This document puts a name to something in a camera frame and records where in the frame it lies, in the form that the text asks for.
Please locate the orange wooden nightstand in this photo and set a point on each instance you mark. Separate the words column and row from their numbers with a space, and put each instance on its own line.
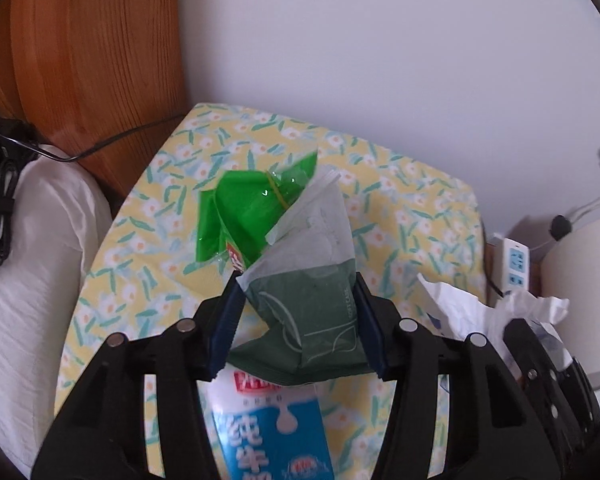
column 493, row 272

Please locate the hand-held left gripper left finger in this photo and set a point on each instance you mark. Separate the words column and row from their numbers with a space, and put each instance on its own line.
column 225, row 330

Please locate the green snack wrapper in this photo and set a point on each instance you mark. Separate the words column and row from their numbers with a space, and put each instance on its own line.
column 245, row 210

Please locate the white cylindrical appliance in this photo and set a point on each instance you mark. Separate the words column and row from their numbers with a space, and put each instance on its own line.
column 590, row 270

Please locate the white paper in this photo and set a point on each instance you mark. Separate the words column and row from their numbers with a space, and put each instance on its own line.
column 460, row 305

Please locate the yellow floral cloth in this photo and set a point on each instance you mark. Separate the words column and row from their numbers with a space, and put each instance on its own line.
column 155, row 240

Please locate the blue milk carton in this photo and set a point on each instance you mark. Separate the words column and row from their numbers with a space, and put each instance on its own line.
column 265, row 435

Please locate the dark green tissue packet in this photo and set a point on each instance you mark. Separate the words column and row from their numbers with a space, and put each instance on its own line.
column 305, row 310

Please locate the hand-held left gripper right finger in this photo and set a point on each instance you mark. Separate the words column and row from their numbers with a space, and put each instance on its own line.
column 369, row 330

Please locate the white pillow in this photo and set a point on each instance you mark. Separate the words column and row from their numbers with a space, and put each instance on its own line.
column 30, row 310

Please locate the white power strip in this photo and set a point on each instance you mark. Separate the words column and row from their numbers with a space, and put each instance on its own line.
column 515, row 265

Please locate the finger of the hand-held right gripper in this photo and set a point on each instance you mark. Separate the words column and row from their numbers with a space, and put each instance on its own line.
column 587, row 395
column 545, row 385

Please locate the orange wooden headboard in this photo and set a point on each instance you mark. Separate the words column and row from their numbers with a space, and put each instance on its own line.
column 95, row 60

